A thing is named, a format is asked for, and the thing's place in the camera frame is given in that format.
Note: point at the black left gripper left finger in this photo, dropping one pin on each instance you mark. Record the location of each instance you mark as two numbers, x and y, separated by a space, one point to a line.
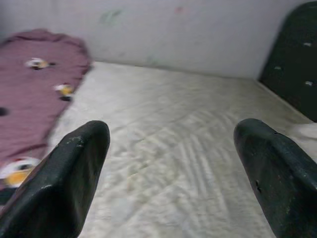
62 186

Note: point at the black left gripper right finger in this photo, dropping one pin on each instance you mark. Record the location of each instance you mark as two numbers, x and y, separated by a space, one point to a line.
284 186

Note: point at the pink cartoon print blanket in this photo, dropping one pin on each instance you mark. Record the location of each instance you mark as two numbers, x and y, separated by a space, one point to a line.
29 99

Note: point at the white quilted mattress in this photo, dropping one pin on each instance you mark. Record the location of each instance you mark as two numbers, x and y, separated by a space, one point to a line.
161 148

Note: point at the black tufted headboard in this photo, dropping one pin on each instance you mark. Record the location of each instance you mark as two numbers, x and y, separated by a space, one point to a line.
292 62

